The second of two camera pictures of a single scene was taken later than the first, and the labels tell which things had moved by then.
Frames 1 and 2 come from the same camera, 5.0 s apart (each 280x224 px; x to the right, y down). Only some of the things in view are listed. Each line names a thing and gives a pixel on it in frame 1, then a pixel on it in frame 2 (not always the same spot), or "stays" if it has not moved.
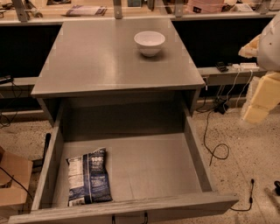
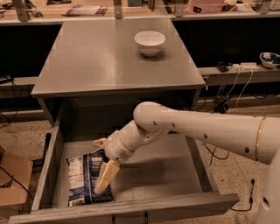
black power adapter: x=220 y=108 stays
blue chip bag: x=88 y=178 stays
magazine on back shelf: x=83 y=10 stays
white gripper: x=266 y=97 → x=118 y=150
